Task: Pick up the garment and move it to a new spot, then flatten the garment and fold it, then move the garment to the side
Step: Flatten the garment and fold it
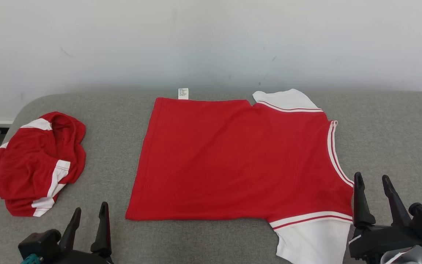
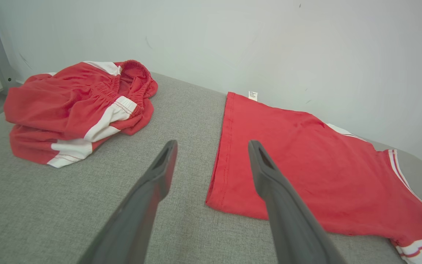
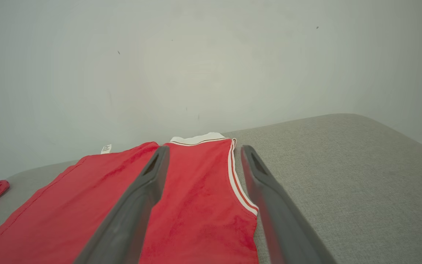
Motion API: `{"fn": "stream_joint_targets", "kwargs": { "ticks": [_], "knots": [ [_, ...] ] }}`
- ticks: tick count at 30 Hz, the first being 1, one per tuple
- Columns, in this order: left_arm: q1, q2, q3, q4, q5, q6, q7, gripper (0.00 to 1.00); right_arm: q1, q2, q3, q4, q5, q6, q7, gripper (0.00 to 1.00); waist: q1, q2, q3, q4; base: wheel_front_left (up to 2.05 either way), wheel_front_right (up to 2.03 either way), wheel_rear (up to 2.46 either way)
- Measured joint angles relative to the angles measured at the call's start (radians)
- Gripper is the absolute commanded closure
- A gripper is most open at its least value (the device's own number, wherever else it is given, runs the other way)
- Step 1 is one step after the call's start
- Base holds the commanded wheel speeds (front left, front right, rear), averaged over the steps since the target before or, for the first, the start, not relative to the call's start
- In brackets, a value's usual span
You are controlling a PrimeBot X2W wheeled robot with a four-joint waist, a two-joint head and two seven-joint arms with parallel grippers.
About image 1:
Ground red shirt with white sleeves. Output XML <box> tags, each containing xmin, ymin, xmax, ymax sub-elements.
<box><xmin>125</xmin><ymin>88</ymin><xmax>355</xmax><ymax>264</ymax></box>

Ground red shorts with white trim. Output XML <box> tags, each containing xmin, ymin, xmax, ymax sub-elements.
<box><xmin>0</xmin><ymin>112</ymin><xmax>87</xmax><ymax>217</ymax></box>

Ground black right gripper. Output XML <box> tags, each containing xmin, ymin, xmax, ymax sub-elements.
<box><xmin>348</xmin><ymin>172</ymin><xmax>422</xmax><ymax>262</ymax></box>

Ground teal left camera connector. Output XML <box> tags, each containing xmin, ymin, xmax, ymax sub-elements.
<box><xmin>21</xmin><ymin>254</ymin><xmax>45</xmax><ymax>264</ymax></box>

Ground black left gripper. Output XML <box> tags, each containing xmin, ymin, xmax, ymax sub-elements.
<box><xmin>46</xmin><ymin>202</ymin><xmax>115</xmax><ymax>264</ymax></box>

